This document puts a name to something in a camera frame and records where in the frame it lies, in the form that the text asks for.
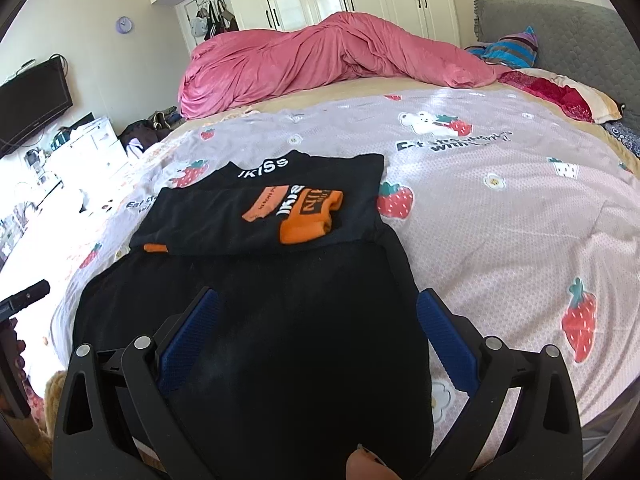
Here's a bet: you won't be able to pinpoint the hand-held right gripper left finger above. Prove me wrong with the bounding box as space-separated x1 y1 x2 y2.
51 287 221 480

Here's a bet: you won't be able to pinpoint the fluffy tan rug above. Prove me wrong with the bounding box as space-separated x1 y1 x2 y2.
30 370 68 461

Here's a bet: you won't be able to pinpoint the strawberry print bed sheet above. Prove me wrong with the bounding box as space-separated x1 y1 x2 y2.
27 85 640 441

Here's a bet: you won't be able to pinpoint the grey quilted headboard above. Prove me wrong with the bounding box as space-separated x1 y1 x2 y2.
472 0 640 133

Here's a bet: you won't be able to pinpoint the striped colourful cloth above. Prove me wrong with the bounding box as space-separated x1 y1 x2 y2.
465 25 540 68

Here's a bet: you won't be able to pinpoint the person's right hand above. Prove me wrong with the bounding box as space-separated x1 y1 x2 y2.
345 447 401 480

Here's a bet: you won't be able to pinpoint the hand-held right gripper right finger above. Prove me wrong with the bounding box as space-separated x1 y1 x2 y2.
416 288 585 480

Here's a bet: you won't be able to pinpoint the hanging bags and clothes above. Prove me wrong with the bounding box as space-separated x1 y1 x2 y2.
189 0 240 43

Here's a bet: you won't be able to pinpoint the blue patterned pillow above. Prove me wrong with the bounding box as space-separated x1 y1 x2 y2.
602 121 640 158

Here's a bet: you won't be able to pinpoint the black television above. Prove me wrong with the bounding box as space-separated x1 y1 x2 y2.
0 57 74 158

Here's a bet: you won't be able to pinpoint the white dresser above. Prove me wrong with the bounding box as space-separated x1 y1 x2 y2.
47 116 126 181

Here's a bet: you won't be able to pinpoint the red patterned pillow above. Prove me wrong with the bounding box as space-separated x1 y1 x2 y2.
500 67 623 123

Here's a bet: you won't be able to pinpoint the black sweater with orange cuffs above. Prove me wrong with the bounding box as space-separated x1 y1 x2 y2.
72 149 435 480

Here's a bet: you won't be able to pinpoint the pink duvet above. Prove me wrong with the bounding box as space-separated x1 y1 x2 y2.
178 11 501 121

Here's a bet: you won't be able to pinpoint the pile of dark clothes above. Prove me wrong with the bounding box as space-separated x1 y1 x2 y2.
118 106 186 156

